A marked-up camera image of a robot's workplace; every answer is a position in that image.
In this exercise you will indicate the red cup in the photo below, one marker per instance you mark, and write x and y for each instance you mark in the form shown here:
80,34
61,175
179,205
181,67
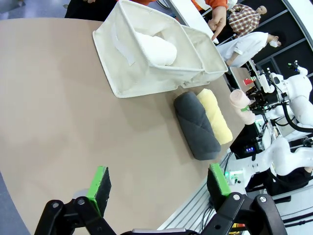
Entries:
248,81

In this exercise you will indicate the white towel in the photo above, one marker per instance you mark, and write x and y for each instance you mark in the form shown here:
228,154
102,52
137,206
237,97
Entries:
159,49

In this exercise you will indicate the yellow towel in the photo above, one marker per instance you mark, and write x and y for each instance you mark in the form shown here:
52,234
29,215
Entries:
217,117

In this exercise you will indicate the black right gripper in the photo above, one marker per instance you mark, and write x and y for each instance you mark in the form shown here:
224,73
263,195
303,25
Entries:
258,100

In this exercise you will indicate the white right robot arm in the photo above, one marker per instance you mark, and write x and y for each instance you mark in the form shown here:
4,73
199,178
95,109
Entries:
298,102

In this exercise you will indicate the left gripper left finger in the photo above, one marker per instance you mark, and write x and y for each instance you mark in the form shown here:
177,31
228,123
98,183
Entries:
100,186

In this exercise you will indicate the person's left hand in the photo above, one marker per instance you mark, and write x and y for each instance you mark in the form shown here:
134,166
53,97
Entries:
218,20

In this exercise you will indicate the dark grey towel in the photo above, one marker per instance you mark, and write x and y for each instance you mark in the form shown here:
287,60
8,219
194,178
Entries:
195,127

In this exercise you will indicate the white box with green light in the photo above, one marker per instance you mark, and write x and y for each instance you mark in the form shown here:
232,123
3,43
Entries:
234,175

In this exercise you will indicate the cream fabric basket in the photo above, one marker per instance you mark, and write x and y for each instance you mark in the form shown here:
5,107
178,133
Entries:
127,73
207,58

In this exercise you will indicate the pink towel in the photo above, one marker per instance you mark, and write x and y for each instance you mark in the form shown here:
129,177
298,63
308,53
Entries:
238,98

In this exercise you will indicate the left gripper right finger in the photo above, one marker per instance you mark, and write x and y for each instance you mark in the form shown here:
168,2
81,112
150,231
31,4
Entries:
217,186

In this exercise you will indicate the mannequin in plaid shirt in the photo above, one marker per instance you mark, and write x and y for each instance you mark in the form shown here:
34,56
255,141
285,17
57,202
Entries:
244,19

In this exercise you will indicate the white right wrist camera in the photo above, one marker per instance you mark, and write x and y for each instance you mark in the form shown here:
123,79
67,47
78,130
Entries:
265,83

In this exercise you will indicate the black control box with display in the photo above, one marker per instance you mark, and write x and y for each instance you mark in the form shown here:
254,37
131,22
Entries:
247,148

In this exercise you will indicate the person in white with mask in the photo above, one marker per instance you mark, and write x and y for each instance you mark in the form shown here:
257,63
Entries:
244,46

